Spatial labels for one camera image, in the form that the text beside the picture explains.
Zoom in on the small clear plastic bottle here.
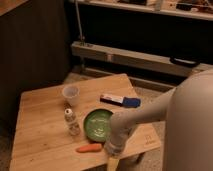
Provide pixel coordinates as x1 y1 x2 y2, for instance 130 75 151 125
64 108 80 136

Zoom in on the green bowl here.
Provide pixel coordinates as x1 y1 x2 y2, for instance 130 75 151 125
83 109 113 142

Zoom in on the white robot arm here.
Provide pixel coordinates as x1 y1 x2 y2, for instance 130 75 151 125
105 69 213 171

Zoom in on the wooden table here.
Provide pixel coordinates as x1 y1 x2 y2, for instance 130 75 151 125
9 73 162 171

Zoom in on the black handle on beam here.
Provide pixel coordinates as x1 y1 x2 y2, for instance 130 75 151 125
170 57 200 68

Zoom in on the translucent plastic cup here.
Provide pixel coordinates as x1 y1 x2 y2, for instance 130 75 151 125
62 85 80 106

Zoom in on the vertical metal pole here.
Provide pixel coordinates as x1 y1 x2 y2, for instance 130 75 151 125
74 0 85 45

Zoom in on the background shelf with items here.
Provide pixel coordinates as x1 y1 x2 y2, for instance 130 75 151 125
69 0 213 21

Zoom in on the grey metal rail beam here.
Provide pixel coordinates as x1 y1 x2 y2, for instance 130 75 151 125
71 41 213 77

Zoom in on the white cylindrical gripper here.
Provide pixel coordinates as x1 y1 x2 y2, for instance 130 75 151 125
104 126 136 171

